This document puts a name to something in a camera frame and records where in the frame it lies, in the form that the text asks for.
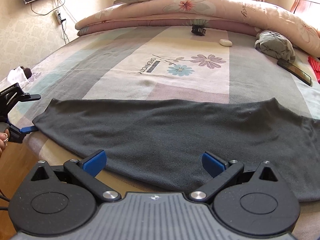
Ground white cloth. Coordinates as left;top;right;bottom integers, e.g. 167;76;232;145
6;66;34;84

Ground crumpled grey garment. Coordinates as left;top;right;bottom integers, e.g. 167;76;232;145
254;30;296;63

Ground wooden headboard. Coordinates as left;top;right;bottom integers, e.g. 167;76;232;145
290;0;320;34

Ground wall power strip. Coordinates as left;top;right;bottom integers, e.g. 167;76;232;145
55;9;66;25

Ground black smartphone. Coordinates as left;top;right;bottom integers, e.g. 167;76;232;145
277;59;313;87

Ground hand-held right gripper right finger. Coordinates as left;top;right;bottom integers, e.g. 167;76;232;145
189;151;279;202

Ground black hair claw clip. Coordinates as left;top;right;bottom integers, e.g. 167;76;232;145
191;24;207;36

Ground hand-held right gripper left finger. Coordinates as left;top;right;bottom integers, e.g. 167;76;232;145
30;149;122;202

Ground dark brown fuzzy ball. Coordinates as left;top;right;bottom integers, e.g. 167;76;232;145
19;66;33;78

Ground wall cables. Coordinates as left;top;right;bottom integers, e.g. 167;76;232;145
31;0;70;45

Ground black cable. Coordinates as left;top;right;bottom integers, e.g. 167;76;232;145
0;187;11;202

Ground folded pink floral quilt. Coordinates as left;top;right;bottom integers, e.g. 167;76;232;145
75;0;320;55

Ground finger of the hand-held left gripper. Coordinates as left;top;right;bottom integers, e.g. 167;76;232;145
7;121;38;143
14;94;42;104

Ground red folding fan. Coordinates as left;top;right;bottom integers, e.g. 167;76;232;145
308;56;320;84

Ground person's left hand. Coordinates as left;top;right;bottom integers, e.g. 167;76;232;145
0;127;11;155

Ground dark grey pants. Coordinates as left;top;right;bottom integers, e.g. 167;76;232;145
32;97;320;202

